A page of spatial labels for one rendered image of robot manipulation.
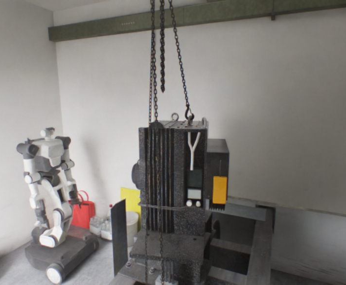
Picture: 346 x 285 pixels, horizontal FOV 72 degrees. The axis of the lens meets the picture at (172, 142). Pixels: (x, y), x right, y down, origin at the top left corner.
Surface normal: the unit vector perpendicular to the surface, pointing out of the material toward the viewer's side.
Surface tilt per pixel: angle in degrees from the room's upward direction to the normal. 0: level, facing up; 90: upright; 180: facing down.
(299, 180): 90
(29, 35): 90
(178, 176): 90
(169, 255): 0
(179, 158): 90
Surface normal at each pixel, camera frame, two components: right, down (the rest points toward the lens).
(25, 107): 0.92, 0.07
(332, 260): -0.39, 0.18
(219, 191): -0.16, 0.18
